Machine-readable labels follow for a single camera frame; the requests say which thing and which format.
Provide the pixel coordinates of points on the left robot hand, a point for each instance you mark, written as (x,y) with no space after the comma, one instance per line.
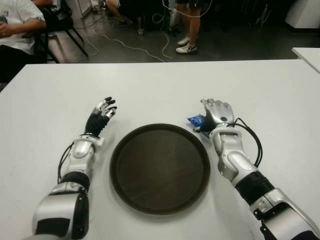
(96,122)

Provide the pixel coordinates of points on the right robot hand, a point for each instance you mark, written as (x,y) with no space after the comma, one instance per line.
(220,112)

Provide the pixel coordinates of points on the blue Oreo cookie pack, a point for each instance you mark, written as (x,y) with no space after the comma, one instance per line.
(196,120)

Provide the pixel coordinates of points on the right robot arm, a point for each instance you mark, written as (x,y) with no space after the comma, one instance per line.
(235,160)

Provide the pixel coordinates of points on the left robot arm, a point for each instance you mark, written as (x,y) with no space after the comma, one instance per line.
(77,157)

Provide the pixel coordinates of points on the round dark brown tray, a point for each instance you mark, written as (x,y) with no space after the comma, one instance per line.
(160,170)

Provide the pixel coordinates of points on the person in white sneakers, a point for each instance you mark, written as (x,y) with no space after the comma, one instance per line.
(193,22)

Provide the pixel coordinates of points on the white side table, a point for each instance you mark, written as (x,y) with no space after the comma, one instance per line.
(310,56)

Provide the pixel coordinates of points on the black chair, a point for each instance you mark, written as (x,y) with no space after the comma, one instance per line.
(57,20)

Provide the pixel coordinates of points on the seated person bare legs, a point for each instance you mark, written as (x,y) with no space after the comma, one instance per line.
(116,12)

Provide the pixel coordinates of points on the white low cabinet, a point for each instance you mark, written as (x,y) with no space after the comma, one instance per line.
(80,7)

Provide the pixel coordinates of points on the black wheeled furniture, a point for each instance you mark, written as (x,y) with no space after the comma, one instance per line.
(147,10)

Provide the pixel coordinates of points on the seated person in white shirt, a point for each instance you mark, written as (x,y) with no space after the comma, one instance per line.
(17,25)

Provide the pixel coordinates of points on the white pedestal with black base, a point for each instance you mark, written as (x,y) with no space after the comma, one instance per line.
(305,12)

